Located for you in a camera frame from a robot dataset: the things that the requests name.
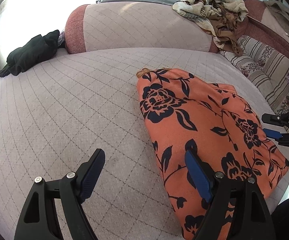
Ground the orange black floral shirt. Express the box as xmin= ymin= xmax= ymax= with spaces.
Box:
xmin=137 ymin=69 xmax=289 ymax=239

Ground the black clothes pile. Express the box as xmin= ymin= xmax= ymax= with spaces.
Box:
xmin=0 ymin=30 xmax=60 ymax=77

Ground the striped floral cushion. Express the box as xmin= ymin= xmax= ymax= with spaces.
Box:
xmin=219 ymin=35 xmax=289 ymax=115

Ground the beige fleece garment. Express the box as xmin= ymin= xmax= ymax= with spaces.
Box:
xmin=263 ymin=0 xmax=289 ymax=36

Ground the pink red folded quilt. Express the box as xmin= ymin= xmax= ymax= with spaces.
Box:
xmin=234 ymin=0 xmax=289 ymax=61

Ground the pink quilted bed cover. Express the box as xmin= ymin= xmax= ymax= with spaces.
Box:
xmin=0 ymin=47 xmax=289 ymax=240

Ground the brown cream floral blanket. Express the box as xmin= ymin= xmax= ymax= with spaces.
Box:
xmin=172 ymin=0 xmax=249 ymax=56

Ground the pink quilted bolster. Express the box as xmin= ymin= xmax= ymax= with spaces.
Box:
xmin=64 ymin=2 xmax=218 ymax=54

